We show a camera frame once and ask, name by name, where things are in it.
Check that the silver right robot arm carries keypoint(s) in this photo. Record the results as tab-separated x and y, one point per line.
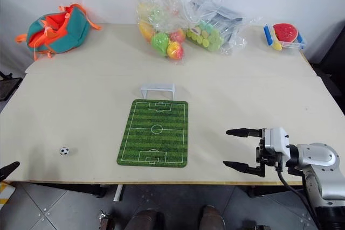
320	165

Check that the red toy watermelon slice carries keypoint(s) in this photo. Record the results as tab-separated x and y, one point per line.
286	32

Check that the white table leg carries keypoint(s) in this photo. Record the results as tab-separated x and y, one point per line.
118	192

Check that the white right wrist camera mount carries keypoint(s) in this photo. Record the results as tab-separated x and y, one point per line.
276	139

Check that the dark brown rounded shape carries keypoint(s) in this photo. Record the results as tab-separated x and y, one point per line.
145	220
213	218

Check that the red yellow toy peach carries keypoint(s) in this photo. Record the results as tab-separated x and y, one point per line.
178	36

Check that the pack of light green discs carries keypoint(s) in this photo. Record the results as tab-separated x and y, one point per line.
206	36

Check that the small yellow toy fruit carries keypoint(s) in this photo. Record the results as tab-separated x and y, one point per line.
276	44

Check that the green toy fruit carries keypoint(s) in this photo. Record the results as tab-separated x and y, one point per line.
160	42

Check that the yellow white floor object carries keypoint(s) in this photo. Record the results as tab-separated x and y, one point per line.
5	193

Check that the grey box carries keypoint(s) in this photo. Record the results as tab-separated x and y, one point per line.
225	20

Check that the clear plastic bag of fruit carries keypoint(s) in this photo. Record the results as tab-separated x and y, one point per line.
161	22

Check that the clear bag with grey box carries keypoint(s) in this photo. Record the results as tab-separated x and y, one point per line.
215	25

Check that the green soccer field mat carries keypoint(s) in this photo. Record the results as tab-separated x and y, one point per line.
153	133

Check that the teal orange backpack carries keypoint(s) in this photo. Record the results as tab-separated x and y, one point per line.
58	34

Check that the pink yellow toy peach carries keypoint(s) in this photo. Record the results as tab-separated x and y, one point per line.
175	51

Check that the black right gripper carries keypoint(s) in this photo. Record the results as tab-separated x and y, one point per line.
268	161

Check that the tiny soccer ball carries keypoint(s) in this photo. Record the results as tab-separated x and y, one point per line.
64	151

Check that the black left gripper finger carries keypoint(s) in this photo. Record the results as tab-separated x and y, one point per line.
9	169

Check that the white miniature goal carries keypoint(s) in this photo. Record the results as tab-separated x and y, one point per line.
157	87

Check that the clear tray with toys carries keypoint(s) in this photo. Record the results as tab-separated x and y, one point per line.
295	42

